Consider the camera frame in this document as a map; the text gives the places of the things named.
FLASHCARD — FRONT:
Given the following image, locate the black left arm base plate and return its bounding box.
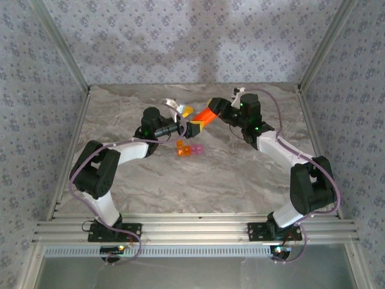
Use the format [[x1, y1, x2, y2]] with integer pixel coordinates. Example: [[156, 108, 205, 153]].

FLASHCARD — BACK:
[[87, 222, 143, 243]]

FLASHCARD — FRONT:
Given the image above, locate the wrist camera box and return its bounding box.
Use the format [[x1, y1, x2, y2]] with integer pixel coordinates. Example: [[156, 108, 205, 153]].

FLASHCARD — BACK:
[[230, 86, 247, 107], [162, 98, 186, 117]]

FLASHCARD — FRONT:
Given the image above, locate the grey slotted cable duct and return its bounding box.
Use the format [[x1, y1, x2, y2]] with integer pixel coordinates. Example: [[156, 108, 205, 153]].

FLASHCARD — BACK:
[[43, 245, 273, 258]]

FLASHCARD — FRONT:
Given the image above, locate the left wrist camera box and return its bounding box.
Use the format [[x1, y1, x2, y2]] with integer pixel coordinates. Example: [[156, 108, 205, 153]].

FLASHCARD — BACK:
[[162, 98, 186, 117]]

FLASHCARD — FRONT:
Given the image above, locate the aluminium table side rail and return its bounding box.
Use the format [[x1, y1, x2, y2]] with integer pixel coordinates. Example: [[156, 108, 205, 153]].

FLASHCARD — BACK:
[[45, 87, 91, 222], [296, 85, 343, 219]]

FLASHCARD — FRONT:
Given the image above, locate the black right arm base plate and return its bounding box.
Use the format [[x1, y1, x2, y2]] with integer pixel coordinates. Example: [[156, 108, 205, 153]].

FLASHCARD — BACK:
[[247, 222, 303, 242]]

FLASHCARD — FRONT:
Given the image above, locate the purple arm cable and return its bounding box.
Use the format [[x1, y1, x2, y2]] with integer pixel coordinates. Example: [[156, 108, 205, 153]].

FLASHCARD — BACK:
[[237, 87, 340, 264], [68, 100, 189, 267]]

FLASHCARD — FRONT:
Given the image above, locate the orange and pink pill organizer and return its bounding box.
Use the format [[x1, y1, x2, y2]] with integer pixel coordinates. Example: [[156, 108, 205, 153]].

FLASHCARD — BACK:
[[176, 138, 205, 157]]

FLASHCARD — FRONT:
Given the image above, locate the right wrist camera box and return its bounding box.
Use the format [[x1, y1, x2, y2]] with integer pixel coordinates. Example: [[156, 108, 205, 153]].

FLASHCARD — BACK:
[[230, 86, 247, 107]]

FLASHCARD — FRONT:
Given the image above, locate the orange pill bottle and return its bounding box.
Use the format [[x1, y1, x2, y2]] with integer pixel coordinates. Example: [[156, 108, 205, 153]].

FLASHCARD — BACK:
[[192, 105, 222, 123]]

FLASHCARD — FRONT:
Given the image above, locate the aluminium frame post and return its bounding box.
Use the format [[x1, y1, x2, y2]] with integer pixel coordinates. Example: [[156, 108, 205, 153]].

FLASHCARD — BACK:
[[29, 0, 91, 93], [296, 0, 359, 91]]

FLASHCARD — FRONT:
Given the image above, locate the aluminium mounting rail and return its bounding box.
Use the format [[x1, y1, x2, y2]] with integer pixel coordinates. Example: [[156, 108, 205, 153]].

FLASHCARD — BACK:
[[31, 213, 361, 245]]

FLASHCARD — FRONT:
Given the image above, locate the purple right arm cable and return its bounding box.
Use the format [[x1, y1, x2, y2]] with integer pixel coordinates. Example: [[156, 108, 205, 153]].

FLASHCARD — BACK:
[[237, 87, 340, 264]]

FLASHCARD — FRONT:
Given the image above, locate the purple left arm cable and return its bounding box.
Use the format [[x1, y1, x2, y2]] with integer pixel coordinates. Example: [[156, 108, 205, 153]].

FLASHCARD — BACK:
[[68, 100, 189, 267]]

